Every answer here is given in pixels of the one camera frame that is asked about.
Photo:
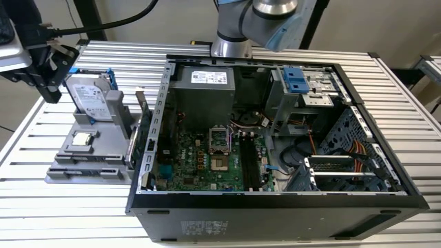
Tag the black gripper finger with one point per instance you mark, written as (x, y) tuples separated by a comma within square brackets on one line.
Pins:
[(62, 67), (48, 96)]

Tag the RAM stick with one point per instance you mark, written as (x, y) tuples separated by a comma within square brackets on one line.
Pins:
[(92, 155), (85, 171)]

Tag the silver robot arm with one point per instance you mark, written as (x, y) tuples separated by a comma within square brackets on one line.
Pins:
[(233, 25)]

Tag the hard disk in blue carrier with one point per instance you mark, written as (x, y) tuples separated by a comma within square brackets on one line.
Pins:
[(89, 95)]

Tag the silver CPU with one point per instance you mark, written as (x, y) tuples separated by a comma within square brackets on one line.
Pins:
[(81, 139)]

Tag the grey parts rack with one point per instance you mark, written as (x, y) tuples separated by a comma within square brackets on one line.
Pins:
[(106, 144)]

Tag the green graphics card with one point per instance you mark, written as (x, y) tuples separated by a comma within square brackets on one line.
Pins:
[(144, 121)]

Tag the yellow black plug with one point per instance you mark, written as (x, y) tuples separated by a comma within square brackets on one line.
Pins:
[(194, 42)]

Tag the grey power supply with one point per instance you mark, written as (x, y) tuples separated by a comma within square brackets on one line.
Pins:
[(202, 103)]

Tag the green motherboard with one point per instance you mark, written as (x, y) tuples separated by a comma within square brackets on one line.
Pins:
[(192, 165)]

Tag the CPU socket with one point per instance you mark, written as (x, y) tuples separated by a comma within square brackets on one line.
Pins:
[(220, 163)]

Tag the black round fan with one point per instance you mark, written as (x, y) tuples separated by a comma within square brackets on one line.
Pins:
[(248, 117)]

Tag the blue plastic drive latch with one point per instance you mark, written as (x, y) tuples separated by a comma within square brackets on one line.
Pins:
[(294, 80)]

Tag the black PC case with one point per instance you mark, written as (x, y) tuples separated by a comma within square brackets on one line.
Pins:
[(241, 219)]

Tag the grey metal drive cage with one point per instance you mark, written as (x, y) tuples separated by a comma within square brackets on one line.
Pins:
[(317, 99)]

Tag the grey disk bay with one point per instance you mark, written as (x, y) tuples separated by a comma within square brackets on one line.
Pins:
[(330, 168)]

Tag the black frame post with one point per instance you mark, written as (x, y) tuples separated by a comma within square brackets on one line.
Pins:
[(318, 15), (88, 13)]

